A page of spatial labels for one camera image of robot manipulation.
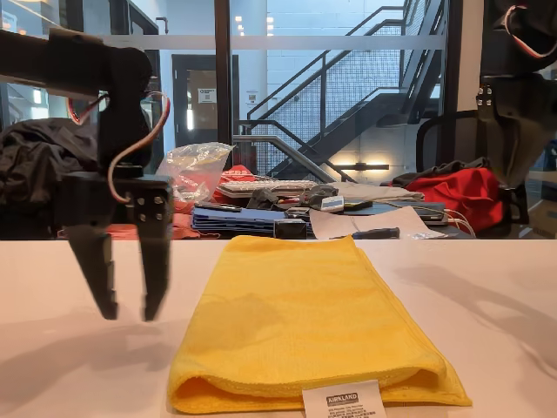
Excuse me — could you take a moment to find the white cable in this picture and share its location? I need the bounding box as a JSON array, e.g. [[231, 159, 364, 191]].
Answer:
[[443, 208, 475, 236]]

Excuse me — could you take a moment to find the blue folder case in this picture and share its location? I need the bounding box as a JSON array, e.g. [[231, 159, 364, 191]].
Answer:
[[190, 206, 288, 239]]

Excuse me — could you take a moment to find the black mesh office chair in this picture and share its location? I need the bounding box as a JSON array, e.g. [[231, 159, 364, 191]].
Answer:
[[415, 108, 530, 239]]

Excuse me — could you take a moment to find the black metal staircase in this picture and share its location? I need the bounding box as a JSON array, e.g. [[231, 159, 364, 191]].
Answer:
[[232, 0, 449, 184]]

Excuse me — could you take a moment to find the small black box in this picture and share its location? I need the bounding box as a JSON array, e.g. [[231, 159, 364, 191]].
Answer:
[[272, 219, 308, 239]]

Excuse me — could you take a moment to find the yellow microfiber towel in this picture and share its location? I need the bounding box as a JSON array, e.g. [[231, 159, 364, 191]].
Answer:
[[168, 234, 473, 418]]

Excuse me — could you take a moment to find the blue black screwdriver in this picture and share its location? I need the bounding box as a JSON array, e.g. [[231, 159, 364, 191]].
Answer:
[[329, 226, 401, 240]]

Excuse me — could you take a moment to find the beige folded cloth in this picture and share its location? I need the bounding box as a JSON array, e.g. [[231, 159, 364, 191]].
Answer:
[[334, 181, 426, 202]]

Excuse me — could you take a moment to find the white keyboard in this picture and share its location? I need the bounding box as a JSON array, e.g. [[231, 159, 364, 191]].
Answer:
[[216, 179, 321, 199]]

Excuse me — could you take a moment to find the red printed shirt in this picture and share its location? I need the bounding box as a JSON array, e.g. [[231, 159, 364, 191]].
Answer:
[[173, 164, 262, 206]]

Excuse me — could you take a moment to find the black framed door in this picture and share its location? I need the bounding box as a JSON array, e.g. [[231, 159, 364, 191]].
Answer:
[[171, 54, 240, 149]]

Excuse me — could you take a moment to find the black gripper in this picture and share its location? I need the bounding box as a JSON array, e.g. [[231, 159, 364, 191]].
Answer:
[[55, 164, 175, 322], [476, 25, 557, 191]]

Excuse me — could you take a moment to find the black laptop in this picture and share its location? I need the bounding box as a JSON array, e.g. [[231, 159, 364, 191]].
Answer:
[[343, 199, 449, 227]]

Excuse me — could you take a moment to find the salmon orange shirt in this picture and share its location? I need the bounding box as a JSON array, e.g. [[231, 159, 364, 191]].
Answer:
[[57, 212, 222, 241]]

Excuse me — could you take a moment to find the black desk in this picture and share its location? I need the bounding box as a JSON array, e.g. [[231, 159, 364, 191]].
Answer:
[[56, 191, 480, 241]]

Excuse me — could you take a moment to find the wall light bar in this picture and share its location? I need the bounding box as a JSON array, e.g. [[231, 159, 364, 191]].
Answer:
[[332, 161, 391, 172]]

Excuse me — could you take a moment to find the dark crumpled plastic bag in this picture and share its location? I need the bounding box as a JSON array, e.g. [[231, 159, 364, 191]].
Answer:
[[306, 183, 340, 206], [245, 187, 288, 210]]

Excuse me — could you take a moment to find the black silver keypad phone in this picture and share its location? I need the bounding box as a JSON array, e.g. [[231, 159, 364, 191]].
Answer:
[[194, 201, 244, 213]]

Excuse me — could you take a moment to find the clear plastic bag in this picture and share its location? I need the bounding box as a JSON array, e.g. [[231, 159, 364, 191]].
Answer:
[[155, 142, 236, 214]]

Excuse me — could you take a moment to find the white keypad phone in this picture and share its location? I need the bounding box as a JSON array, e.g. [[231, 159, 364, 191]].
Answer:
[[319, 194, 346, 213]]

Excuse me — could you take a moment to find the black jacket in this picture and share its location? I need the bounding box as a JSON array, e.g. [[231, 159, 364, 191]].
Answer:
[[0, 118, 104, 240]]

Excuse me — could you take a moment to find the red bag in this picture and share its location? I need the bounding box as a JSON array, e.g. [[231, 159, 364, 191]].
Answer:
[[391, 157, 506, 236]]

